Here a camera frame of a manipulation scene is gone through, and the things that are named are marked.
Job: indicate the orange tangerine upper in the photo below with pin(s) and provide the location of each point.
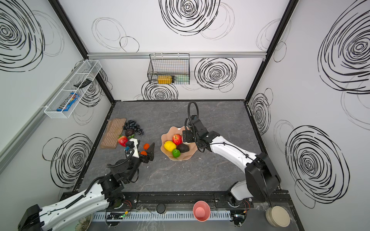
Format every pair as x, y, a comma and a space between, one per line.
146, 146

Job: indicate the dark avocado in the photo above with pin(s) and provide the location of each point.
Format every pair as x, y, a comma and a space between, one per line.
183, 148

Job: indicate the pink wavy fruit bowl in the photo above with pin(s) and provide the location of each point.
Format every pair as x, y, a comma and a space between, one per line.
168, 137

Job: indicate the blue candy packet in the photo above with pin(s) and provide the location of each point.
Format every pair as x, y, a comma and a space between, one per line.
68, 102

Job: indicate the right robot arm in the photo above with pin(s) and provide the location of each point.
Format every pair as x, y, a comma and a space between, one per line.
261, 177

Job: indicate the red crinkled fruit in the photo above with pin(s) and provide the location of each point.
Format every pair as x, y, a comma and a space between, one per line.
177, 139

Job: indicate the dark brown mangosteen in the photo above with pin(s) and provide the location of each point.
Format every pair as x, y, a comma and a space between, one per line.
129, 133

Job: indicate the green item in basket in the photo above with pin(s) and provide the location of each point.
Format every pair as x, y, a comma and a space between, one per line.
181, 79

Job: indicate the brown woven mat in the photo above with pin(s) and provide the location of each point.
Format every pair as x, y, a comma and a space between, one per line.
113, 132

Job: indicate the black remote control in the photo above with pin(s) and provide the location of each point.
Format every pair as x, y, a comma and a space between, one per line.
83, 84

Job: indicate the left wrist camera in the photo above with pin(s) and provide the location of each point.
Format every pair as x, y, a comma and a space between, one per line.
133, 145

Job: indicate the black round knob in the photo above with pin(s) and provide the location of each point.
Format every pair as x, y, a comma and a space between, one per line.
161, 208

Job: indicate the red green apple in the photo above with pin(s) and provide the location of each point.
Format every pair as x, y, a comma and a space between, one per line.
122, 140

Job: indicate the green floral plate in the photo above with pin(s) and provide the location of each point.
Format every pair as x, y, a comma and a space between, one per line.
84, 223

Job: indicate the aluminium wall rail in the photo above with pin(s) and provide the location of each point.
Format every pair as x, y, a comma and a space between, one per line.
176, 55

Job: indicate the pink cup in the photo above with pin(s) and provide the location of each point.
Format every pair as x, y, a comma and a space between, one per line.
201, 211

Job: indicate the green lime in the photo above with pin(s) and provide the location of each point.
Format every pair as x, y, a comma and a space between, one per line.
176, 153

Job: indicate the white wire shelf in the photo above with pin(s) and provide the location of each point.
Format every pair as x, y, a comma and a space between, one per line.
86, 69

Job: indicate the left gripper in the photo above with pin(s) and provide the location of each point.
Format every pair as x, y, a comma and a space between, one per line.
145, 157

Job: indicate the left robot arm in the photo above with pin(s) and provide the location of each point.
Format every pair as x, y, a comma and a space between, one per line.
100, 194

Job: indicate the yellow bottle in basket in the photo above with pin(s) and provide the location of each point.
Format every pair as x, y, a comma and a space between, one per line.
165, 79

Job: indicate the white slotted cable duct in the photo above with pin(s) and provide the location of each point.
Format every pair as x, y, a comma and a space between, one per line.
144, 216

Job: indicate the dark grape bunch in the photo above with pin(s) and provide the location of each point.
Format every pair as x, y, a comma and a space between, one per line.
132, 124

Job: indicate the black wire basket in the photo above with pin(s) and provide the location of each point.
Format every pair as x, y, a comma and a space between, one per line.
167, 67

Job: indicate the yellow lemon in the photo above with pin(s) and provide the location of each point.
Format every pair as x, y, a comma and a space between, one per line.
169, 146

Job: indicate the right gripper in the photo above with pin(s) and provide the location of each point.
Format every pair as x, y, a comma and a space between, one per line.
189, 136

